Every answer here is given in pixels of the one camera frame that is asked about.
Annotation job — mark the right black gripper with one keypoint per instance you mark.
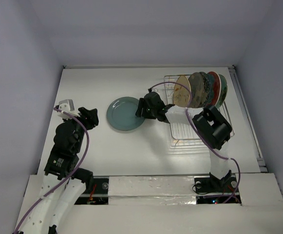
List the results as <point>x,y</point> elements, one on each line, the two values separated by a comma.
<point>141,107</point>

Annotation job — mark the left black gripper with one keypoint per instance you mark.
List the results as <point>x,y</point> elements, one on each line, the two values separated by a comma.
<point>89,116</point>

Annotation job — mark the beige bird plate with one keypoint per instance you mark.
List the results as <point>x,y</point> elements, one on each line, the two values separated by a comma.
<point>181,92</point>

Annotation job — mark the brown speckled plate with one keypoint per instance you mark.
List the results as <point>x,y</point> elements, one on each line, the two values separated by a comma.
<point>197,89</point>

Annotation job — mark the red teal flower plate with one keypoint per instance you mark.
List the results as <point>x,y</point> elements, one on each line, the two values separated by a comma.
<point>215,86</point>

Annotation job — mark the blue floral plate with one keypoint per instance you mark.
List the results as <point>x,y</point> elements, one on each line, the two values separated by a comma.
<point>208,92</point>

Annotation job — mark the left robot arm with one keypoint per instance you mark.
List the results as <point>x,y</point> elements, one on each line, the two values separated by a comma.
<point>64,180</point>

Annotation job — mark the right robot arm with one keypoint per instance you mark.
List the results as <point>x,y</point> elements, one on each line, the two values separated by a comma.
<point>208,123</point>

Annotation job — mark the green floral plate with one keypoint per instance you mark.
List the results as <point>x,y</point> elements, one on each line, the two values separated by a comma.
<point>223,93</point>

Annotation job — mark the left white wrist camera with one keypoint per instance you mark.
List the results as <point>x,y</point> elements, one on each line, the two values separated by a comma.
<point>65,109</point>

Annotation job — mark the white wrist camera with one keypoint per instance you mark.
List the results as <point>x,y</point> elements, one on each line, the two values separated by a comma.
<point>153,90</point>
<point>65,109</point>

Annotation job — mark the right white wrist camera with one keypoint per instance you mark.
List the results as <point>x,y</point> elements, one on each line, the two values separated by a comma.
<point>153,90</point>

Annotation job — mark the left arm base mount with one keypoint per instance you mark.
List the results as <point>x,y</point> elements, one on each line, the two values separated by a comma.
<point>97,195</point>

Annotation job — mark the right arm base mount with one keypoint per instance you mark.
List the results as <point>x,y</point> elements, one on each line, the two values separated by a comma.
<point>208,194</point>

